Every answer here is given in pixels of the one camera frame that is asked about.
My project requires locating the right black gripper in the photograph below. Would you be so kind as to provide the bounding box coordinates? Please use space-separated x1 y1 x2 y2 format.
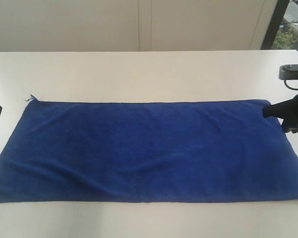
262 84 298 134

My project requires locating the black window frame post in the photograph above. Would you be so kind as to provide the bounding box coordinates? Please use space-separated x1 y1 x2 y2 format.
260 0 289 50

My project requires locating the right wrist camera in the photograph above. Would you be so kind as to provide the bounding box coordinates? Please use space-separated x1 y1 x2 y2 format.
278 64 298 80

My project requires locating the blue towel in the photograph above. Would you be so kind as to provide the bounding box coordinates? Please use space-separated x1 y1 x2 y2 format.
0 98 298 203

